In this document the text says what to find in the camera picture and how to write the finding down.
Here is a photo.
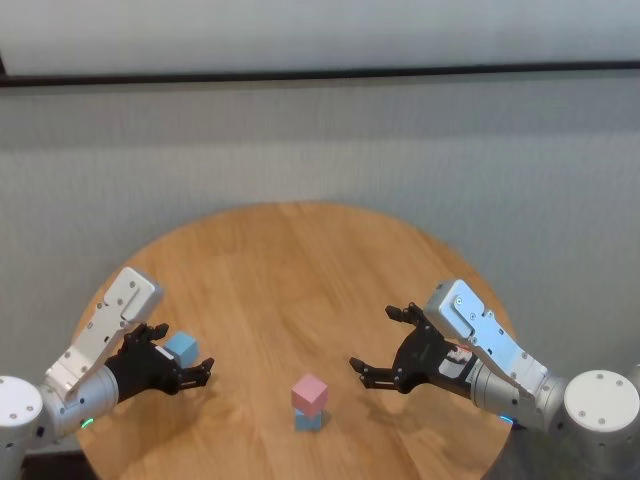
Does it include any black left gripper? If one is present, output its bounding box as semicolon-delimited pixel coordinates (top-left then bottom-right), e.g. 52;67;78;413
104;322;216;402

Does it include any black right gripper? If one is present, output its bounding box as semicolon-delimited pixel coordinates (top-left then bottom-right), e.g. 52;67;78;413
348;301;477;400

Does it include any blue building block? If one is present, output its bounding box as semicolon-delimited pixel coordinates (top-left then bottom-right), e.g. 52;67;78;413
294;408;324;433
164;330;200;368

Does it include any pink building block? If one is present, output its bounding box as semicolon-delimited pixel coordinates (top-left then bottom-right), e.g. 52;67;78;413
290;372;330;419

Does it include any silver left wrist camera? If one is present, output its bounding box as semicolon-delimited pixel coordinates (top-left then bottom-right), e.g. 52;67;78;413
43;266;166;401

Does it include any black wall rail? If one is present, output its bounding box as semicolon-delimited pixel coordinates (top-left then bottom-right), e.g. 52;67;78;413
0;59;640;90

